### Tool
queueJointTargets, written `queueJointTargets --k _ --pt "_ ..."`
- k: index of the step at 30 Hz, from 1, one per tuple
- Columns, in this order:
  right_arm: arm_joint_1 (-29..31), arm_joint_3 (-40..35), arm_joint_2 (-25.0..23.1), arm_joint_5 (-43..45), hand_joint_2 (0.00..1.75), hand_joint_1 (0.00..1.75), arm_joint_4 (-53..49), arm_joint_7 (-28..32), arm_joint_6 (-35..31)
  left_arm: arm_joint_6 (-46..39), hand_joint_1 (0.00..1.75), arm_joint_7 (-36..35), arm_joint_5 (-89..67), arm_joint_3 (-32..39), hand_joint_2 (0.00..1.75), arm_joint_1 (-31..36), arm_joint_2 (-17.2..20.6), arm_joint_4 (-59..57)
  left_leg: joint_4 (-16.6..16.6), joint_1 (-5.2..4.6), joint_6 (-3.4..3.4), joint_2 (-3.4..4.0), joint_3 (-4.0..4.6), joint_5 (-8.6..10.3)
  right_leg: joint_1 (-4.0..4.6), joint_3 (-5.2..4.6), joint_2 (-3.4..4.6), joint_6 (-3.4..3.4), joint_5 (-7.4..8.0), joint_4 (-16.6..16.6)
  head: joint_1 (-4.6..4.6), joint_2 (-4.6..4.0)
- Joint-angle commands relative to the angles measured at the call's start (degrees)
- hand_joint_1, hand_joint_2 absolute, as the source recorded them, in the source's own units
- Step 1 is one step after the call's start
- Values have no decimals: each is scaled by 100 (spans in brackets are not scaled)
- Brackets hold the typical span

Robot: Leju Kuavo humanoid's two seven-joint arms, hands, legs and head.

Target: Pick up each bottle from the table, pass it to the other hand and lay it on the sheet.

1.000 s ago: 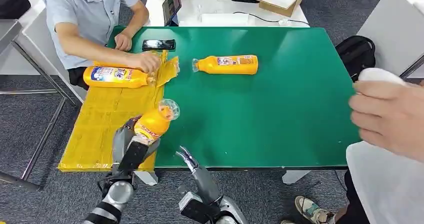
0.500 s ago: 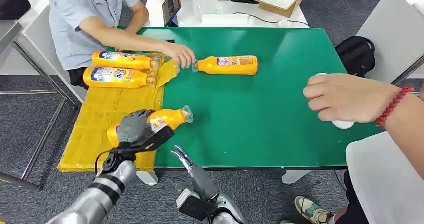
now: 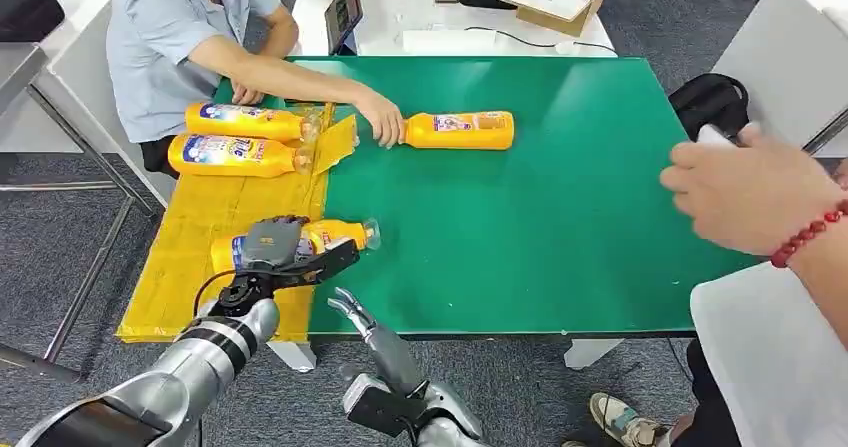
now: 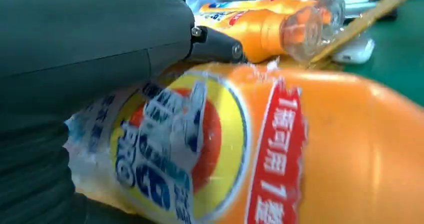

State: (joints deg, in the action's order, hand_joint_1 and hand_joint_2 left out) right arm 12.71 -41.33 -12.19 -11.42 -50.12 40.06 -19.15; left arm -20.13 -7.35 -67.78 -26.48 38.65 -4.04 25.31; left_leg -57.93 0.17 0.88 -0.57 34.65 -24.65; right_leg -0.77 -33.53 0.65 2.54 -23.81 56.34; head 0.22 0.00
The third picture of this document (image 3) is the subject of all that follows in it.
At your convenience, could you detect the red bead bracelet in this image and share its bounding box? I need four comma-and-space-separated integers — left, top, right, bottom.
770, 198, 848, 270

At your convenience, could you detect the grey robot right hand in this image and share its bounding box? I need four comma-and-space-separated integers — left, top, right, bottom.
327, 288, 425, 398

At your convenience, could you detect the orange drink bottle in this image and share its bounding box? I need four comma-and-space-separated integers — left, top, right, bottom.
167, 133, 314, 179
185, 102, 324, 144
399, 111, 516, 152
210, 218, 382, 276

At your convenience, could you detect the yellow plastic sheet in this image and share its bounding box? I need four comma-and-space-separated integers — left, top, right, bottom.
117, 102, 360, 344

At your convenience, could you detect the white table with metal legs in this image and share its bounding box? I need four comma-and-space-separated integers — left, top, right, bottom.
0, 0, 170, 386
712, 0, 848, 160

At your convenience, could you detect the white office table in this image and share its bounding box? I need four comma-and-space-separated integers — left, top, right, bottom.
291, 0, 619, 59

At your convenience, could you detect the black cable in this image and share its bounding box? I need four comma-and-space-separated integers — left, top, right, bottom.
463, 26, 619, 54

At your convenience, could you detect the seated person's right hand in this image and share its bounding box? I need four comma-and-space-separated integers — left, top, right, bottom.
354, 89, 405, 149

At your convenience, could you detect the black backpack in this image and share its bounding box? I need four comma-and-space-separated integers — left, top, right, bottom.
669, 72, 751, 144

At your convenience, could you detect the green table mat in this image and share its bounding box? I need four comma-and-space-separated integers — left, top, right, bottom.
211, 56, 760, 337

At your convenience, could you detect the standing person's hand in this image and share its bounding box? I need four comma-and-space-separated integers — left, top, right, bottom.
660, 123, 847, 256

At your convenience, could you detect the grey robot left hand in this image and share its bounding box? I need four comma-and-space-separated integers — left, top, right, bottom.
238, 215, 362, 291

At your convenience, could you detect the open cardboard box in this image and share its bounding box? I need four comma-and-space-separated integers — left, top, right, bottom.
495, 0, 609, 39

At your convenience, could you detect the black tablet on stand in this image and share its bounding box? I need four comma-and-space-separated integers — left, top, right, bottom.
323, 0, 364, 56

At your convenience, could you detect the standing person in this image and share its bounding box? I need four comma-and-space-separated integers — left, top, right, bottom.
589, 123, 848, 447

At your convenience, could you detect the black seat cushion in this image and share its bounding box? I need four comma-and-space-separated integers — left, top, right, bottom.
0, 0, 66, 43

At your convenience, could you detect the seated person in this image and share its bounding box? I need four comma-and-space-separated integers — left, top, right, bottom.
105, 0, 405, 180

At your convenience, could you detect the seated person's left hand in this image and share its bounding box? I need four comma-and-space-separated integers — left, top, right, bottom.
230, 80, 266, 107

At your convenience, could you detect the worn sneaker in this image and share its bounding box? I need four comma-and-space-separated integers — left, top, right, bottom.
589, 392, 670, 447

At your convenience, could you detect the white flat box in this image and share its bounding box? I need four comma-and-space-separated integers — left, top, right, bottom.
402, 29, 498, 56

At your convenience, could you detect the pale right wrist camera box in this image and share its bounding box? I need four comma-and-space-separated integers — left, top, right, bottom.
342, 372, 413, 439

